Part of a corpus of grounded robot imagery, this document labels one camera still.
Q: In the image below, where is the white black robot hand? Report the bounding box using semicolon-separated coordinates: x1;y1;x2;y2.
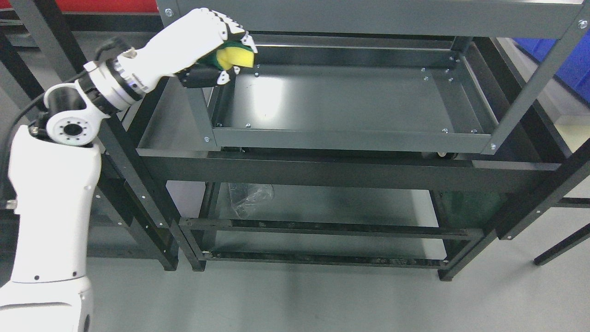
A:
117;8;258;93

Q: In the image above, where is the green yellow sponge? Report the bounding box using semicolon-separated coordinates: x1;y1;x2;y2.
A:
197;41;256;70

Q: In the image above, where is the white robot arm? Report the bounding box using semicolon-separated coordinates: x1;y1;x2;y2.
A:
1;37;146;332

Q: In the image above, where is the black metal shelf rack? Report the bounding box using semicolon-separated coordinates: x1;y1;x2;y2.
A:
0;0;590;273

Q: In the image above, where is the grey metal shelf cart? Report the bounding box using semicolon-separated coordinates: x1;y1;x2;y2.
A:
142;0;589;281

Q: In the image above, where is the clear plastic bag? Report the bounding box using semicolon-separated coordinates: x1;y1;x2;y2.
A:
228;183;274;220

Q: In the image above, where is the blue plastic bin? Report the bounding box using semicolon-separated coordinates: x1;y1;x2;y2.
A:
514;32;590;104

